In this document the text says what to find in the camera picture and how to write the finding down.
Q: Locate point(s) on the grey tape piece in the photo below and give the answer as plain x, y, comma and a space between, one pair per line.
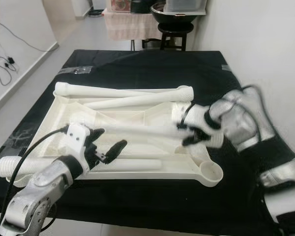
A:
225, 68

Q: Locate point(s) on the black bag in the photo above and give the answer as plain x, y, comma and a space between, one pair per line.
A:
142, 5

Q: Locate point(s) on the black power adapter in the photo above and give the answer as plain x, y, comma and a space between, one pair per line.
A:
11, 61

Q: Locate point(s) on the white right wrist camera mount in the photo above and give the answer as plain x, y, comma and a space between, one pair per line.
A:
194, 115

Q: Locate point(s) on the clear plastic storage box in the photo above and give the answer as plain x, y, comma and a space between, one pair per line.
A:
184, 5

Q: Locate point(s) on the beige striped table cloth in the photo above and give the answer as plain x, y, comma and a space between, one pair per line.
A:
130, 27

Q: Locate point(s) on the black tablecloth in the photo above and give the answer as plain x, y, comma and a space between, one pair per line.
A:
142, 211

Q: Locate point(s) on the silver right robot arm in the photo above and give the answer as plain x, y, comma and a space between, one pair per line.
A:
241, 125

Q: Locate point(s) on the red patterned box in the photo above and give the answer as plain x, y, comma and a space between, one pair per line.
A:
120, 4

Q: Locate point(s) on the crumpled clear tape patch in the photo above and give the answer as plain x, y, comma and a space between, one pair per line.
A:
27, 137

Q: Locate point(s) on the white plastic table top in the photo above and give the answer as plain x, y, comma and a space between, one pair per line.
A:
147, 115

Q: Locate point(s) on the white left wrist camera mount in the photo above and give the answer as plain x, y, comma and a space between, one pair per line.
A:
77, 140

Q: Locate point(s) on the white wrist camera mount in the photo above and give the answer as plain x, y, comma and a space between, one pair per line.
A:
77, 140
194, 115

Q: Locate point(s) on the black stool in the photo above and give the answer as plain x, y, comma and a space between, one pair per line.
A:
177, 27

